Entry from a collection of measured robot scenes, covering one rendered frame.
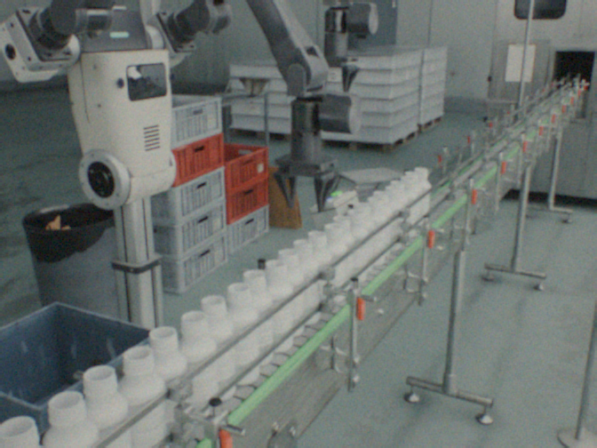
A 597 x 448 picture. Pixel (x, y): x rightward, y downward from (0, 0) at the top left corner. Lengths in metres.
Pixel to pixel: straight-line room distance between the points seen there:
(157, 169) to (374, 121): 6.29
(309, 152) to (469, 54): 10.46
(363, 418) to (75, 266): 1.53
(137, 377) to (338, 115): 0.54
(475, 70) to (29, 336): 10.49
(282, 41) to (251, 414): 0.63
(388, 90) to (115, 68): 6.35
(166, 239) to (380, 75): 4.62
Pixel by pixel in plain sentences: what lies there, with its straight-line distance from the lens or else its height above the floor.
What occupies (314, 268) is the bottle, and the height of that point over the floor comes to 1.12.
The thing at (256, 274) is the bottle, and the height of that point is 1.16.
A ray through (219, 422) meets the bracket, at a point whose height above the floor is 1.08.
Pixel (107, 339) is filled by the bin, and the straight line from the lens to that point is 1.48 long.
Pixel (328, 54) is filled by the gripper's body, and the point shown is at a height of 1.49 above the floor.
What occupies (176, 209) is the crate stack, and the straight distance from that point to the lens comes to 3.65.
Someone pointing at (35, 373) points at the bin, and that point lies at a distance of 1.59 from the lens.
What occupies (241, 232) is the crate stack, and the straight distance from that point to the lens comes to 4.51.
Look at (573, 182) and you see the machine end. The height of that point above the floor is 0.24.
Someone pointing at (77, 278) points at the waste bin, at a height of 0.38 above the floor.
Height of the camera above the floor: 1.58
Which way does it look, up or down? 18 degrees down
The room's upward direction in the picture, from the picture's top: straight up
